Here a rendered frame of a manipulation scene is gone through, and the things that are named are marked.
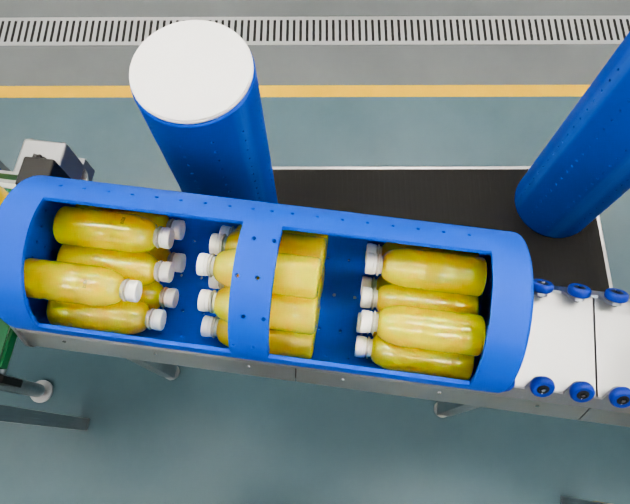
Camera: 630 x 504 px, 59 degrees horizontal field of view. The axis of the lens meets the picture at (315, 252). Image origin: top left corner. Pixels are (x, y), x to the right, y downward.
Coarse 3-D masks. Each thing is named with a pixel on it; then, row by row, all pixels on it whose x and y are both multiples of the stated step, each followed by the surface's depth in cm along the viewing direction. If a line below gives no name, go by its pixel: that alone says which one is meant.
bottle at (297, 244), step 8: (232, 232) 101; (224, 240) 101; (232, 240) 99; (288, 240) 99; (296, 240) 99; (304, 240) 99; (312, 240) 99; (320, 240) 99; (224, 248) 101; (232, 248) 99; (280, 248) 98; (288, 248) 98; (296, 248) 98; (304, 248) 98; (312, 248) 98; (320, 248) 98; (312, 256) 98; (320, 256) 98
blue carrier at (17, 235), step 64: (64, 192) 95; (128, 192) 97; (0, 256) 90; (192, 256) 116; (256, 256) 89; (512, 256) 89; (192, 320) 112; (256, 320) 89; (320, 320) 113; (512, 320) 86; (448, 384) 94
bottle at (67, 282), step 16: (32, 272) 97; (48, 272) 97; (64, 272) 98; (80, 272) 98; (96, 272) 98; (112, 272) 99; (32, 288) 98; (48, 288) 97; (64, 288) 97; (80, 288) 97; (96, 288) 97; (112, 288) 97; (96, 304) 98; (112, 304) 100
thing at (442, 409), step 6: (438, 402) 195; (444, 402) 185; (438, 408) 194; (444, 408) 184; (450, 408) 175; (456, 408) 169; (462, 408) 167; (468, 408) 165; (474, 408) 163; (438, 414) 194; (444, 414) 191; (450, 414) 189
